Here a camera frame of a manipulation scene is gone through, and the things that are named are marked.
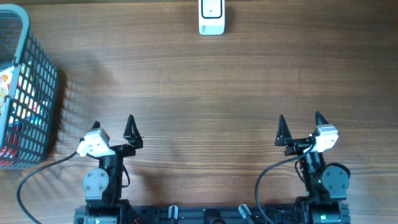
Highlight black right camera cable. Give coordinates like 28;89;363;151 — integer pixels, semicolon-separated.
254;143;317;224

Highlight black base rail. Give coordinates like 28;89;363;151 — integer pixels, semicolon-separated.
73;203;351;224

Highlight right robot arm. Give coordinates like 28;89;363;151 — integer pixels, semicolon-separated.
274;111;351;223

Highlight dark grey mesh basket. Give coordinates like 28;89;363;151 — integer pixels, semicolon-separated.
1;4;60;169

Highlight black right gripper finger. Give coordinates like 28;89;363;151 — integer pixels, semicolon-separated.
315;111;329;126
274;114;292;146

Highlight white barcode scanner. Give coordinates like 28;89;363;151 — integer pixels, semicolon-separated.
198;0;225;35

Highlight black camera cable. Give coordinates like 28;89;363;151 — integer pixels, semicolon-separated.
254;143;317;224
16;151;78;224

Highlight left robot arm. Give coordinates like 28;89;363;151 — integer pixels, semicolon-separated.
74;114;143;223

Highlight black left camera cable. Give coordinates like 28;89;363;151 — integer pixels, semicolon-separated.
16;151;78;224

